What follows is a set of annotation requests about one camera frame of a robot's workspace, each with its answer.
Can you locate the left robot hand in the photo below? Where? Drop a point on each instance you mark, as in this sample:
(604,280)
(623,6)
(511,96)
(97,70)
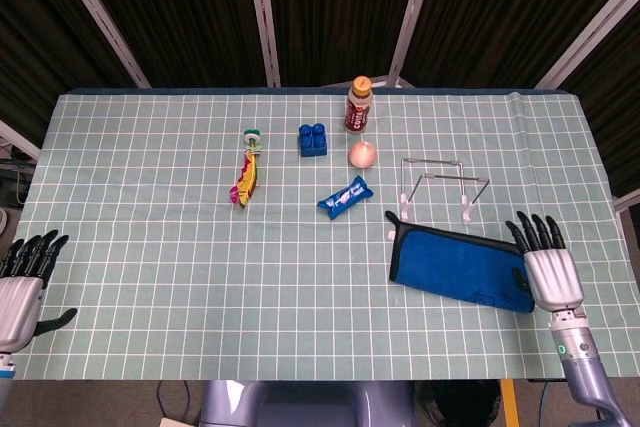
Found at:
(17,297)

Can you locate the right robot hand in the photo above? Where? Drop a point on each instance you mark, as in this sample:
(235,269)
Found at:
(552,274)

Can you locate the black and blue towel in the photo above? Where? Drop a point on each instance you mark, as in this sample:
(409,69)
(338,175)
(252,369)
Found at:
(450,262)

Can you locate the green checked tablecloth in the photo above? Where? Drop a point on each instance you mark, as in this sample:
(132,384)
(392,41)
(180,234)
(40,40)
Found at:
(200,272)

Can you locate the blue snack packet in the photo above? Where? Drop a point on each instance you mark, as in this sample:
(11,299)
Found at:
(345,198)

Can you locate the pink ball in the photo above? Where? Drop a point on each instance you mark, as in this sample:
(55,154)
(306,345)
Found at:
(362,154)

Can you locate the Costa coffee bottle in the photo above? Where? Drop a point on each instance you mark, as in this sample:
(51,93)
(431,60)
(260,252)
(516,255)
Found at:
(357,114)

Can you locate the colourful feather shuttlecock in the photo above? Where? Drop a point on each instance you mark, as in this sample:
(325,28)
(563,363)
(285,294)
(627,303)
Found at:
(248,174)

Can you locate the blue toy brick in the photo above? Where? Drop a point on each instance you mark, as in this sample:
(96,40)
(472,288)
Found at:
(313,142)

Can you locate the lilac robot torso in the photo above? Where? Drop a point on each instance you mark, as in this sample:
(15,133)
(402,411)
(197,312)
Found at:
(300,404)

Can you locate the white partition post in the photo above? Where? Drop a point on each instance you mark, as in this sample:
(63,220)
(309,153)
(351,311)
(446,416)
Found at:
(100,19)
(592,29)
(630,201)
(263,17)
(412,17)
(20,144)

